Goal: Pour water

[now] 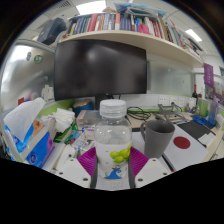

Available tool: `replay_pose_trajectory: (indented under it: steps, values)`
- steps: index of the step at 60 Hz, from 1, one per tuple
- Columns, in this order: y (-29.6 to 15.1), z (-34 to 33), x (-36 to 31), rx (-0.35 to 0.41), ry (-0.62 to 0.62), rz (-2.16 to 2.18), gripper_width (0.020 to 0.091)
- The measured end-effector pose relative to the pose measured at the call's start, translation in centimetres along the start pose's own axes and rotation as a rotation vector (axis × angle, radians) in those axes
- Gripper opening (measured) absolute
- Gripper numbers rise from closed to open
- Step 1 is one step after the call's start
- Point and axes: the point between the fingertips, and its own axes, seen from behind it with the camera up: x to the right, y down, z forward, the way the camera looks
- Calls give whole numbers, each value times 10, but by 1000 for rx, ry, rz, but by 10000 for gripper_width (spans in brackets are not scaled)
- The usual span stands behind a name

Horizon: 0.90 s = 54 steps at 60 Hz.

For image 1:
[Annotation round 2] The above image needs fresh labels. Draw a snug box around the black desk mat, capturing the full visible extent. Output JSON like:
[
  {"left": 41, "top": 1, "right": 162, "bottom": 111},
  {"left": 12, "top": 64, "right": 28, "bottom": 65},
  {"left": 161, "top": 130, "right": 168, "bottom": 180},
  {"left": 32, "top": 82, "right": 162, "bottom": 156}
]
[{"left": 176, "top": 119, "right": 217, "bottom": 141}]

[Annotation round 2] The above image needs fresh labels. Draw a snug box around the dark wine bottle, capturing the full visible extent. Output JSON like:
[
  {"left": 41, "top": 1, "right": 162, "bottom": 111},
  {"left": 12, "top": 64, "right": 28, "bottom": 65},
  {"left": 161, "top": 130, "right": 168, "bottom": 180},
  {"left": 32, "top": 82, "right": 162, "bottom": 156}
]
[{"left": 192, "top": 84, "right": 199, "bottom": 106}]

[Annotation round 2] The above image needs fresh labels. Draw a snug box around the blue tissue box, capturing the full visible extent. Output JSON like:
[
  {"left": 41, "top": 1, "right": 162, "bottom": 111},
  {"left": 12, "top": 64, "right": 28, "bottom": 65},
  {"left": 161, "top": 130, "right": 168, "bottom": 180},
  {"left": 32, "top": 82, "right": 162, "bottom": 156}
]
[{"left": 3, "top": 97, "right": 56, "bottom": 169}]

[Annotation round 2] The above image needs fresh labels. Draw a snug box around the frosted desk partition panel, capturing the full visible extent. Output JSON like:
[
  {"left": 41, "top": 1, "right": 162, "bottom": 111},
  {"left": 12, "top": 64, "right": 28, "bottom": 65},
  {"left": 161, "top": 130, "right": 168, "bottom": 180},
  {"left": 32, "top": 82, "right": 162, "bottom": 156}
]
[{"left": 0, "top": 39, "right": 57, "bottom": 113}]

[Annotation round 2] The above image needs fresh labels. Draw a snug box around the purple hanging banner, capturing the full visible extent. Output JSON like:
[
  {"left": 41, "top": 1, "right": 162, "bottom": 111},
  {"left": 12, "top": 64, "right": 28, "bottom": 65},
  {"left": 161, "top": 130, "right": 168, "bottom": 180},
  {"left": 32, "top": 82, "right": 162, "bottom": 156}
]
[{"left": 203, "top": 63, "right": 215, "bottom": 89}]

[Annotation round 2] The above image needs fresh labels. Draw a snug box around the white tissue pile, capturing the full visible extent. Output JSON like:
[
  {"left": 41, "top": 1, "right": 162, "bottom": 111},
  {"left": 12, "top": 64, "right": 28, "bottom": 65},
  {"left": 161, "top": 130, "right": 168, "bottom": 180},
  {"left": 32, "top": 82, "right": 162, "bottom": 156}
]
[{"left": 49, "top": 108, "right": 77, "bottom": 133}]

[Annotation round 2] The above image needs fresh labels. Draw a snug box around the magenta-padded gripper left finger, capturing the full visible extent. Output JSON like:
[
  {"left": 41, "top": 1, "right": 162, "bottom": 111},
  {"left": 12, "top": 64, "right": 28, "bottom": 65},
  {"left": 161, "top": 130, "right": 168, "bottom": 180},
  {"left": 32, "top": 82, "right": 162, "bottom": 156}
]
[{"left": 54, "top": 147, "right": 99, "bottom": 189}]

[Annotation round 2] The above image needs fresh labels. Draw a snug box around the folded white paper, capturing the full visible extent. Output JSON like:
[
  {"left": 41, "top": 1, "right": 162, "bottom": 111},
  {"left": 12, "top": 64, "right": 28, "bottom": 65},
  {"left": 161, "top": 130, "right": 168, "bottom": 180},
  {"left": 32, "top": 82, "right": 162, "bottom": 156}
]
[{"left": 197, "top": 132, "right": 216, "bottom": 148}]

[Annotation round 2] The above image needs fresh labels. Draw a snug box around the flat round red coaster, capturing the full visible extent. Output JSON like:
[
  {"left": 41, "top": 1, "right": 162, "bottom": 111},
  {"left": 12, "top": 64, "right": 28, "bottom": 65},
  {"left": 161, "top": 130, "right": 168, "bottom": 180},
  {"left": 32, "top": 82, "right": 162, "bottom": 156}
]
[{"left": 173, "top": 135, "right": 192, "bottom": 150}]

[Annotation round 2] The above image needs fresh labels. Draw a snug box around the grey metal laptop stand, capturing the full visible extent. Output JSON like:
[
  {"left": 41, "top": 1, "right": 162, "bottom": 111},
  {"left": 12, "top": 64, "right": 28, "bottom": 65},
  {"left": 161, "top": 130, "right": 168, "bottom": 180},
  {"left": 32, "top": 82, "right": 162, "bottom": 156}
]
[{"left": 154, "top": 103, "right": 188, "bottom": 125}]

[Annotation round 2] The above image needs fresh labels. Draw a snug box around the clear plastic box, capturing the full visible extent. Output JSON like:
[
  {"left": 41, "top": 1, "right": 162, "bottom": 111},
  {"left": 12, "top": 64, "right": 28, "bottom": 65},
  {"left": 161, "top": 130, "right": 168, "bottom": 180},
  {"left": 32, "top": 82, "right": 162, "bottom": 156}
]
[{"left": 76, "top": 109, "right": 101, "bottom": 131}]

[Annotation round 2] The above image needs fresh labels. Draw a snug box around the grey cup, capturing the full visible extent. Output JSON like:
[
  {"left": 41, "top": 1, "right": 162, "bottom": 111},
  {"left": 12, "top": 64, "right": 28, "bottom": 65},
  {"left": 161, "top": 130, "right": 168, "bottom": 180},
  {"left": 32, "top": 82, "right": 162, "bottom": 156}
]
[{"left": 139, "top": 119, "right": 176, "bottom": 159}]

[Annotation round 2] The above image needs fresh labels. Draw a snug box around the coiled blue cable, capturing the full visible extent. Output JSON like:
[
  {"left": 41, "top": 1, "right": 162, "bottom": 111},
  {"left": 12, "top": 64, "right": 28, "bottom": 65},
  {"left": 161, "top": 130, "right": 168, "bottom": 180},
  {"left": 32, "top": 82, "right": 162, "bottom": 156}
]
[{"left": 192, "top": 114, "right": 210, "bottom": 126}]

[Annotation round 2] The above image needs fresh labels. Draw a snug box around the purple drinking bottle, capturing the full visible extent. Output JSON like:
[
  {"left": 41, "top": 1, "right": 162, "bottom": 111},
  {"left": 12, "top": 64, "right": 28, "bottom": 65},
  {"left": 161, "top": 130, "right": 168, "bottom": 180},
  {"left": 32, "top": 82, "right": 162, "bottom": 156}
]
[{"left": 208, "top": 98, "right": 220, "bottom": 127}]

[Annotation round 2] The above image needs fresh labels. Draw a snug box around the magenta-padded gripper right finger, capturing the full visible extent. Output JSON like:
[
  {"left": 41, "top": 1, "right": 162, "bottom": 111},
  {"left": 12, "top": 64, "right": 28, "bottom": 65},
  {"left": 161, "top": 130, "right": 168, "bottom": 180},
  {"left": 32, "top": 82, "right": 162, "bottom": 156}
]
[{"left": 128, "top": 146, "right": 173, "bottom": 189}]

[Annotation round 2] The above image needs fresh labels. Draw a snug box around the black cable bundle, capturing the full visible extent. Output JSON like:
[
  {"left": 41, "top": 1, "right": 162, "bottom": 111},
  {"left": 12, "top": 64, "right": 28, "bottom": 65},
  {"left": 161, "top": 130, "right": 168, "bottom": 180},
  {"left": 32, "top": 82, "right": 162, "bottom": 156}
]
[{"left": 126, "top": 106, "right": 152, "bottom": 122}]

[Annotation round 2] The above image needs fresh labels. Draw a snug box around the dark blue box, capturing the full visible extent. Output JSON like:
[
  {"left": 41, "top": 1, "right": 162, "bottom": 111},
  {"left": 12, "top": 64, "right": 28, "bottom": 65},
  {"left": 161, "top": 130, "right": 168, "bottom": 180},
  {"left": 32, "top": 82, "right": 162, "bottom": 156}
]
[{"left": 37, "top": 17, "right": 68, "bottom": 46}]

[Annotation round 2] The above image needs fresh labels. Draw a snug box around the black computer monitor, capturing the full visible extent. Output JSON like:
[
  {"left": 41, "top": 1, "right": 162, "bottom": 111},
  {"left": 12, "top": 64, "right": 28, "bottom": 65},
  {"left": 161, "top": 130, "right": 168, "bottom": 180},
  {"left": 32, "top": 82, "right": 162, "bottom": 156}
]
[{"left": 53, "top": 39, "right": 148, "bottom": 111}]

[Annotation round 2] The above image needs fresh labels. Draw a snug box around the handwritten white paper sheet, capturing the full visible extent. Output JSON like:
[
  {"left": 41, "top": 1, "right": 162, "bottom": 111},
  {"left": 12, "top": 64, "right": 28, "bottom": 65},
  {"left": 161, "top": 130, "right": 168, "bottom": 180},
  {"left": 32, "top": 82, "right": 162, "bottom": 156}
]
[{"left": 131, "top": 130, "right": 148, "bottom": 159}]

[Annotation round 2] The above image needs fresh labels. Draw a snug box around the clear plastic water bottle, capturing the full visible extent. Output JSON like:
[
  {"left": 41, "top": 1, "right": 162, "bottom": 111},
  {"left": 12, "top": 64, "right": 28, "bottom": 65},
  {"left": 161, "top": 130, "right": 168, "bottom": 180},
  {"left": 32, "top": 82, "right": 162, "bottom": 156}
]
[{"left": 93, "top": 99, "right": 133, "bottom": 191}]

